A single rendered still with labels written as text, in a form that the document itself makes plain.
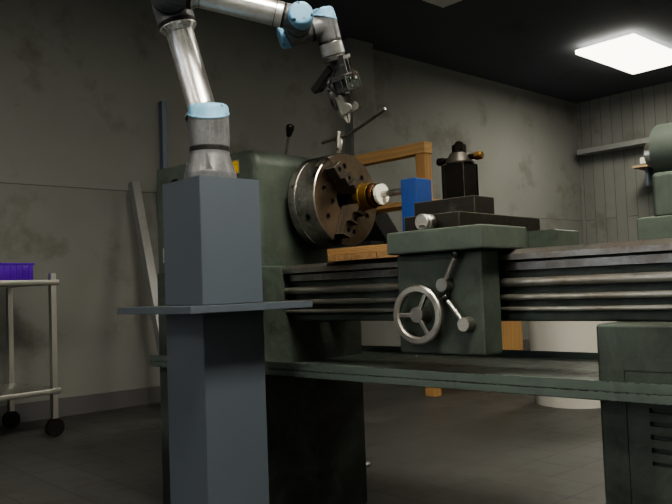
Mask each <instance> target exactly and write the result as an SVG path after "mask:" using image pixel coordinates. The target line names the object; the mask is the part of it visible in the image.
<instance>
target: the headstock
mask: <svg viewBox="0 0 672 504"><path fill-rule="evenodd" d="M230 157H231V160H232V163H233V166H234V169H235V172H236V174H237V178H240V179H251V180H259V197H260V228H261V259H262V266H288V265H302V264H316V263H330V262H328V255H327V249H335V248H347V247H355V245H354V246H346V247H335V248H317V247H314V246H312V245H310V244H308V243H307V242H306V241H305V240H304V239H303V238H302V237H301V236H300V235H299V234H298V232H297V230H296V229H295V227H294V225H293V222H292V220H291V217H290V213H289V207H288V189H289V184H290V181H291V178H292V176H293V174H294V172H295V170H296V169H297V168H298V166H299V165H300V164H302V163H303V162H304V161H306V160H309V159H312V158H306V157H299V156H292V155H285V154H278V153H271V152H264V151H257V150H247V151H241V152H236V153H231V154H230ZM186 166H187V165H186V164H181V165H177V166H173V167H169V168H165V169H161V170H157V206H158V246H159V273H165V267H164V228H163V189H162V185H163V184H166V183H170V182H174V181H178V180H182V179H184V172H185V169H186ZM271 171H272V172H271ZM273 174H274V176H273ZM272 178H273V179H272ZM275 179H276V180H275ZM271 180H272V181H271ZM281 184H282V185H281ZM279 185H280V186H279ZM280 188H281V189H280ZM275 189H276V190H275ZM275 195H276V196H275ZM277 195H278V196H277ZM274 200H275V201H274ZM276 201H277V202H276ZM279 202H280V203H279ZM281 202H282V203H281ZM277 209H278V210H277ZM273 210H274V211H273ZM279 210H280V211H279ZM272 211H273V212H272ZM279 213H280V214H281V215H280V214H279ZM274 216H275V217H274ZM282 218H283V219H282ZM275 219H276V220H275ZM274 221H275V222H276V223H275V222H274ZM282 222H283V223H282ZM273 225H274V226H273ZM279 226H280V227H279ZM276 228H277V229H278V231H277V229H276ZM279 237H280V238H279ZM277 240H278V241H277ZM280 242H281V243H280ZM283 243H284V244H283ZM282 247H283V248H284V249H283V248H282ZM295 248H296V249H295ZM282 249H283V250H282ZM290 249H292V250H290ZM276 250H277V252H276ZM278 250H279V251H278ZM284 250H285V251H286V252H285V251H284ZM293 251H294V252H293ZM295 251H296V252H295ZM287 252H288V253H287ZM290 252H291V253H292V254H291V253H290ZM283 253H284V254H283ZM293 253H295V254H293ZM282 254H283V255H282ZM293 255H294V257H293ZM283 256H284V257H283ZM287 257H289V258H290V259H289V258H287ZM294 258H295V259H294ZM278 259H279V260H278ZM292 259H294V260H292ZM284 260H286V261H284ZM291 260H292V261H291Z"/></svg>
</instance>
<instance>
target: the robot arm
mask: <svg viewBox="0 0 672 504"><path fill-rule="evenodd" d="M151 4H152V9H153V14H154V16H155V18H156V21H157V24H158V28H159V31H160V33H161V34H162V35H164V36H166V37H167V41H168V44H169V48H170V51H171V54H172V58H173V61H174V65H175V68H176V71H177V75H178V78H179V82H180V85H181V88H182V92H183V95H184V99H185V102H186V105H187V109H188V112H187V113H186V115H185V120H186V123H187V127H188V130H189V159H188V162H187V166H186V169H185V172H184V179H186V178H190V177H194V176H197V175H205V176H217V177H228V178H237V174H236V172H235V169H234V166H233V163H232V160H231V157H230V134H229V115H230V113H229V109H228V106H227V105H226V104H223V103H215V101H214V98H213V94H212V91H211V88H210V84H209V81H208V77H207V74H206V71H205V67H204V64H203V60H202V57H201V54H200V50H199V47H198V43H197V40H196V37H195V33H194V28H195V27H196V25H197V23H196V19H195V16H194V12H193V9H195V8H201V9H205V10H209V11H213V12H217V13H221V14H225V15H229V16H234V17H238V18H242V19H246V20H250V21H254V22H258V23H262V24H266V25H270V26H275V27H277V29H276V31H277V37H278V41H279V44H280V46H281V47H282V48H283V49H288V48H294V47H297V46H301V45H304V44H308V43H312V42H315V41H318V43H319V47H320V51H321V55H322V58H323V59H324V64H327V63H330V65H329V66H327V67H326V68H325V70H324V71H323V72H322V74H321V75H320V76H319V78H318V79H317V81H316V82H315V83H314V85H313V86H312V87H311V90H312V92H313V93H314V94H317V93H320V92H323V91H324V90H325V88H326V87H327V88H328V90H327V91H328V95H329V100H330V102H331V104H332V106H333V107H334V109H335V111H337V113H338V114H339V116H340V117H341V118H342V119H343V120H344V121H345V122H346V123H350V119H351V113H352V112H353V111H355V110H356V109H358V108H359V104H358V102H356V101H353V100H352V97H351V94H350V91H354V90H357V89H359V88H360V87H362V85H361V81H360V78H359V74H358V71H356V72H355V70H354V69H353V70H354V71H353V70H352V69H350V65H349V62H348V58H351V56H350V53H348V54H344V53H345V49H344V46H343V42H342V38H341V34H340V30H339V26H338V22H337V21H338V20H337V18H336V14H335V11H334V9H333V7H332V6H323V7H320V8H316V9H314V10H313V9H312V7H311V6H310V5H309V4H308V3H307V2H304V1H296V2H294V3H293V4H292V3H288V2H284V1H280V0H151ZM351 70H352V71H351ZM358 79H359V80H358ZM359 83H360V84H359ZM338 94H340V95H339V96H338Z"/></svg>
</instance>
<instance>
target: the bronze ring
mask: <svg viewBox="0 0 672 504"><path fill-rule="evenodd" d="M377 184H380V183H361V184H359V186H358V187H357V190H356V193H353V201H354V203H355V204H356V203H357V204H358V205H359V207H360V208H361V209H362V210H364V211H369V210H371V209H374V208H377V207H379V206H383V205H379V204H378V203H377V202H376V201H375V199H374V195H373V191H374V188H375V186H376V185H377Z"/></svg>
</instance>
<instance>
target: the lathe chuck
mask: <svg viewBox="0 0 672 504"><path fill-rule="evenodd" d="M325 159H327V160H328V159H329V160H330V162H331V163H333V162H338V161H340V162H341V164H342V165H343V167H344V169H345V171H346V172H351V173H352V175H353V176H354V178H355V179H357V178H360V180H361V182H362V183H373V181H372V179H371V177H370V175H369V173H368V171H367V169H366V168H365V167H364V165H363V164H362V163H361V162H360V161H359V160H358V159H357V158H355V157H354V156H352V155H349V154H346V153H336V154H331V155H326V156H322V157H317V158H314V159H312V160H311V161H309V162H308V163H307V164H306V165H305V166H304V167H303V169H302V170H301V172H300V174H299V177H298V179H297V183H296V188H295V206H296V212H297V216H298V219H299V221H300V224H301V226H302V228H303V230H304V231H305V233H306V234H307V235H308V237H309V238H310V239H311V240H312V241H314V242H315V243H316V244H318V245H320V246H322V247H326V248H335V247H346V246H354V245H357V244H359V243H361V242H362V241H363V240H364V239H365V238H366V237H367V236H368V235H369V233H370V231H371V229H372V227H373V224H374V221H375V217H376V209H377V208H374V209H371V210H369V211H366V213H365V216H362V217H360V220H359V225H354V227H353V232H352V236H351V238H344V239H342V241H341V243H339V244H336V243H333V242H332V241H330V240H333V239H334V235H335V231H336V226H337V222H338V218H339V213H340V207H341V206H342V205H348V201H347V194H344V195H340V194H338V191H337V189H336V187H335V186H334V184H333V182H332V180H331V179H330V177H329V175H328V173H327V171H326V170H325V168H324V166H323V165H322V164H320V163H321V162H322V161H323V160H325ZM319 164H320V165H319ZM318 165H319V166H318ZM305 213H309V214H310V215H311V217H312V221H311V222H308V221H306V219H305V217H304V215H305ZM328 239H330V240H328Z"/></svg>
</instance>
